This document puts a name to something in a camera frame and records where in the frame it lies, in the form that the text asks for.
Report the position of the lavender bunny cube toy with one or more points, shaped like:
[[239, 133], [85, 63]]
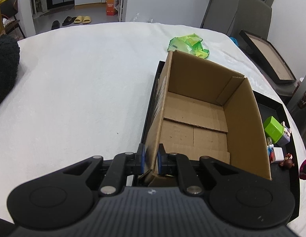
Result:
[[286, 136]]

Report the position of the green cube toy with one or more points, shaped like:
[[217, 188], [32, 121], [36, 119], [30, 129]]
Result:
[[273, 128]]

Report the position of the grey chair back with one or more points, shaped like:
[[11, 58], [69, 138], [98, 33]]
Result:
[[253, 16]]

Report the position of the yellow slipper pair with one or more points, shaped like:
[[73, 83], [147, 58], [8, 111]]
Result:
[[82, 20]]

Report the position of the black shallow tray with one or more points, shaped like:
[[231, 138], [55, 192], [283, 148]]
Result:
[[284, 173]]

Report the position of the black slipper pair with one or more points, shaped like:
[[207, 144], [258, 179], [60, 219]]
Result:
[[67, 21]]

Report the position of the orange cardboard box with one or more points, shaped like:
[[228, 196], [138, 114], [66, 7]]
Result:
[[110, 8]]

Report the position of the black fuzzy sleeve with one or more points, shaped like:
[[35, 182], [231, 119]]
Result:
[[9, 62]]

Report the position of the brown cardboard box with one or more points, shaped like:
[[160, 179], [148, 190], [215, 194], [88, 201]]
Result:
[[204, 109]]

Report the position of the red blue figure toy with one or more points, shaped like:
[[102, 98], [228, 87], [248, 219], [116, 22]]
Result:
[[270, 150]]

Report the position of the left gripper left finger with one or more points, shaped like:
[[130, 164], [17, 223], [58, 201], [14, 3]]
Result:
[[117, 170]]

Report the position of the green tissue pack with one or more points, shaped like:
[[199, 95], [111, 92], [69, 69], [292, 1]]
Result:
[[191, 44]]

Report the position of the white charger block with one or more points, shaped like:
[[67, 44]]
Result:
[[277, 155]]

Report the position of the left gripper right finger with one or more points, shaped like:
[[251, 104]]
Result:
[[182, 169]]

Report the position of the black framed board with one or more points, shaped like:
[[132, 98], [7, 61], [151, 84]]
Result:
[[271, 62]]

